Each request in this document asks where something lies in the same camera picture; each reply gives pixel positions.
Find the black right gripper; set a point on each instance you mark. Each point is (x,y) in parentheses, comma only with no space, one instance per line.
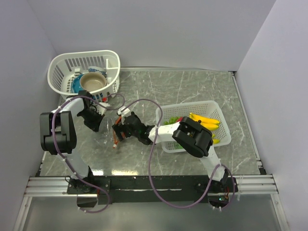
(120,127)

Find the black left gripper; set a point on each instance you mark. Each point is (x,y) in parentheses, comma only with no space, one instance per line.
(95,125)

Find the clear zip top bag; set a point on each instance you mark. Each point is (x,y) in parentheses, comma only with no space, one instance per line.
(106,126)

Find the green fake grapes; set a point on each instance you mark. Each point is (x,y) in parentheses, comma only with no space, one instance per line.
(172,120)

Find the yellow fake banana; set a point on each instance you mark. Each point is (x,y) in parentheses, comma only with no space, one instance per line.
(208,123)

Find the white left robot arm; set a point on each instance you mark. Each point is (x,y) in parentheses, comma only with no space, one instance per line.
(58,137)

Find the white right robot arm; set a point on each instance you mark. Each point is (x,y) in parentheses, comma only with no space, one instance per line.
(189,134)

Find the blue plate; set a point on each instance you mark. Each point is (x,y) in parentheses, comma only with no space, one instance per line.
(75,85)

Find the beige bowl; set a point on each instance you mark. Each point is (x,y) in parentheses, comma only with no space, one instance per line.
(93,81)

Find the blue patterned white dish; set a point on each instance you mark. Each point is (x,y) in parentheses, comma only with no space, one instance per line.
(97,70)

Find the white slotted dish basket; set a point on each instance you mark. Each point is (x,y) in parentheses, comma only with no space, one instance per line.
(67,69)

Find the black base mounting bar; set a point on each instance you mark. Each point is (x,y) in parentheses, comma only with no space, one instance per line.
(139,189)

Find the white perforated tray basket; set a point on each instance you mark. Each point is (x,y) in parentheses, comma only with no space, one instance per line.
(209,109)

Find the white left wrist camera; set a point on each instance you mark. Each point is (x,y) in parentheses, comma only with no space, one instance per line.
(103,106)

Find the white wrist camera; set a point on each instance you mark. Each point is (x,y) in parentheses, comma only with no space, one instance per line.
(123,111)
(103,106)

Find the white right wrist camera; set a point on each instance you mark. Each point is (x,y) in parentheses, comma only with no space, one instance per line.
(123,111)

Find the aluminium frame rail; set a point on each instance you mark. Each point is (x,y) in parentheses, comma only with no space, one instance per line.
(57,186)

